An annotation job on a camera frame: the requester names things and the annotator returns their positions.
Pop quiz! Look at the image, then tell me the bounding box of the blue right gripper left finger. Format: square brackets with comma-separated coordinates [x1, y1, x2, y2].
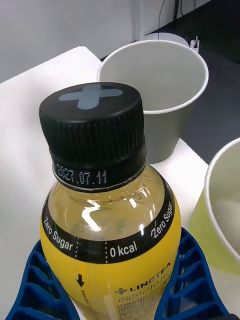
[4, 238, 81, 320]

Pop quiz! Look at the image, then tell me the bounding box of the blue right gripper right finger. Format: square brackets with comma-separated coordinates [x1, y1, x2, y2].
[153, 226, 230, 320]

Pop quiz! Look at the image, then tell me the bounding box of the yellow bottle with black cap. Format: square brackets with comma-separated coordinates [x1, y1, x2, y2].
[38, 81, 183, 320]

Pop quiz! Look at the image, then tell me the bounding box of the yellow-green plastic waste bin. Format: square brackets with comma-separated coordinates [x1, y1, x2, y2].
[188, 136, 240, 288]

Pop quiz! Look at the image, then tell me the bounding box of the grey plastic waste bin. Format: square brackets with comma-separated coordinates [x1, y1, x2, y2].
[96, 39, 210, 165]

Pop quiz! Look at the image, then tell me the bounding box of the round grey disc base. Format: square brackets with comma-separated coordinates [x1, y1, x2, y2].
[142, 31, 191, 48]

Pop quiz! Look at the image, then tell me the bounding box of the thin black cable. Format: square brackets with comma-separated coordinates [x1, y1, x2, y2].
[156, 0, 167, 41]

